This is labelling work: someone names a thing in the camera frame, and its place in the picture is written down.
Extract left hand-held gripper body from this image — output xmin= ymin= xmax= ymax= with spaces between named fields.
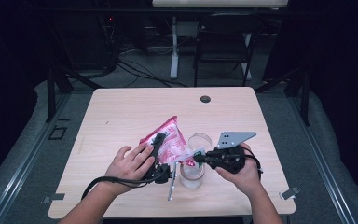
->
xmin=143 ymin=161 xmax=179 ymax=202

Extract grey tape strip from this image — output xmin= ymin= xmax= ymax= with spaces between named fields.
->
xmin=42 ymin=192 xmax=66 ymax=204
xmin=279 ymin=186 xmax=301 ymax=201

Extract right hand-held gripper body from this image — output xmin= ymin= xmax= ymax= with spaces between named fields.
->
xmin=210 ymin=131 xmax=258 ymax=175

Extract person's left hand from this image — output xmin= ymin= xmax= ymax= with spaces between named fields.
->
xmin=104 ymin=144 xmax=157 ymax=191

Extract glass jar with hinged lid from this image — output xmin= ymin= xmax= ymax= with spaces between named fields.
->
xmin=179 ymin=133 xmax=213 ymax=190

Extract person's right hand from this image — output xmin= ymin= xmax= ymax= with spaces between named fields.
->
xmin=214 ymin=142 xmax=264 ymax=196

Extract aluminium floor rail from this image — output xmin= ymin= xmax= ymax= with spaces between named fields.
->
xmin=0 ymin=92 xmax=72 ymax=224
xmin=287 ymin=92 xmax=358 ymax=224

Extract black folding chair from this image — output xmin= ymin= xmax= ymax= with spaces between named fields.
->
xmin=193 ymin=12 xmax=264 ymax=88

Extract black metal stand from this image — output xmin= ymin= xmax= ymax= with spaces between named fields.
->
xmin=255 ymin=66 xmax=311 ymax=127
xmin=45 ymin=65 xmax=104 ymax=124

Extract pink and clear plastic packet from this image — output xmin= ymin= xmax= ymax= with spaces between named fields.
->
xmin=139 ymin=115 xmax=207 ymax=168

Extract black floor cables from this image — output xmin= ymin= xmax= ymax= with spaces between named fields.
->
xmin=115 ymin=58 xmax=189 ymax=89

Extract white desk with white legs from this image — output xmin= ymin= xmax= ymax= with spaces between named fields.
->
xmin=151 ymin=0 xmax=289 ymax=81

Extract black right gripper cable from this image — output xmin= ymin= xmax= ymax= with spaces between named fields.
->
xmin=241 ymin=147 xmax=264 ymax=182

